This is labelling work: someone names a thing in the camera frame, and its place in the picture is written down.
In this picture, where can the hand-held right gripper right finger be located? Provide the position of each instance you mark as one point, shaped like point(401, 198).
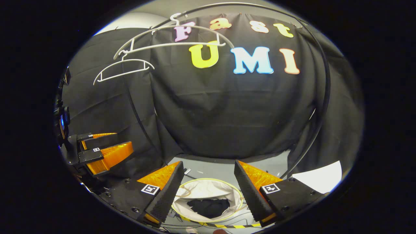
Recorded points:
point(248, 191)

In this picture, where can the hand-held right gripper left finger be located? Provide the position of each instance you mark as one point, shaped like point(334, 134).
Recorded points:
point(169, 191)

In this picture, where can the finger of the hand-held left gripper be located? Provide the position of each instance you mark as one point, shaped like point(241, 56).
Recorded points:
point(110, 157)
point(87, 136)

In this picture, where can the beige laundry hamper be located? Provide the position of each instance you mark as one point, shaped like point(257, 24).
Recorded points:
point(208, 190)

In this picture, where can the black knit jacket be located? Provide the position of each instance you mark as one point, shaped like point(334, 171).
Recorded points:
point(208, 208)

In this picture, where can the white clothes hanger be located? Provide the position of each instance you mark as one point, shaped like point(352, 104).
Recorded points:
point(162, 45)
point(126, 73)

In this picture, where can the black clothes rack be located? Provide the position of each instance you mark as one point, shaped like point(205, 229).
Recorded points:
point(328, 87)

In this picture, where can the yellow black hazard tape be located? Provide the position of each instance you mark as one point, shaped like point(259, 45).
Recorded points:
point(227, 225)

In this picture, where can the white sheet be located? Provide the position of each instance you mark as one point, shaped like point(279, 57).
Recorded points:
point(321, 178)

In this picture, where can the black backdrop cloth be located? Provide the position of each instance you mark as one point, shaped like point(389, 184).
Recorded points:
point(227, 107)

